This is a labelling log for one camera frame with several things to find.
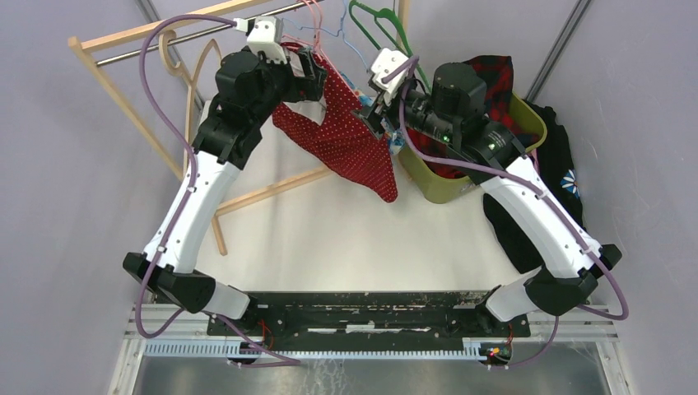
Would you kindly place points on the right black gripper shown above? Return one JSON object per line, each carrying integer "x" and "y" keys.
{"x": 373, "y": 115}

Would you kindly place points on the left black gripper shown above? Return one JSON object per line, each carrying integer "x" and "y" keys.
{"x": 309, "y": 86}

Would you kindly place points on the pink hanger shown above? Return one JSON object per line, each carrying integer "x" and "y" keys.
{"x": 309, "y": 35}

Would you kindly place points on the red polka dot garment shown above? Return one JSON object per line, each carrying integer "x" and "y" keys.
{"x": 341, "y": 141}

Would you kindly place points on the red plaid shirt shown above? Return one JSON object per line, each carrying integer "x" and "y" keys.
{"x": 497, "y": 71}

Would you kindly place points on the green hanger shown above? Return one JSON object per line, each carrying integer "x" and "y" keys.
{"x": 387, "y": 21}

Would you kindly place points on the wooden hanger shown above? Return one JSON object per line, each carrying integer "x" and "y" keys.
{"x": 177, "y": 68}

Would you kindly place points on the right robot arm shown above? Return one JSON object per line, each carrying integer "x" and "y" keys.
{"x": 453, "y": 115}

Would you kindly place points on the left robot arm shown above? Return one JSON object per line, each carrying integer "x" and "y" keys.
{"x": 250, "y": 87}

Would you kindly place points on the blue floral garment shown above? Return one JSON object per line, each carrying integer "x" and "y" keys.
{"x": 394, "y": 137}

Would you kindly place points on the green plastic basket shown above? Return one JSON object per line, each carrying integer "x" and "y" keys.
{"x": 441, "y": 190}

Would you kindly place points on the pink cloth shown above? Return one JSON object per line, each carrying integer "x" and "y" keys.
{"x": 533, "y": 154}

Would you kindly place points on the black garment with flower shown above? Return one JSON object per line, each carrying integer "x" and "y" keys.
{"x": 557, "y": 170}

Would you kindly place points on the blue wire hanger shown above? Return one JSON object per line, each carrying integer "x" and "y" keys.
{"x": 339, "y": 37}

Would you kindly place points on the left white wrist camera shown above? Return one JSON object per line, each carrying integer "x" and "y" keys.
{"x": 264, "y": 37}

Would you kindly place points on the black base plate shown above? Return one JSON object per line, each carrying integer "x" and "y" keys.
{"x": 373, "y": 321}

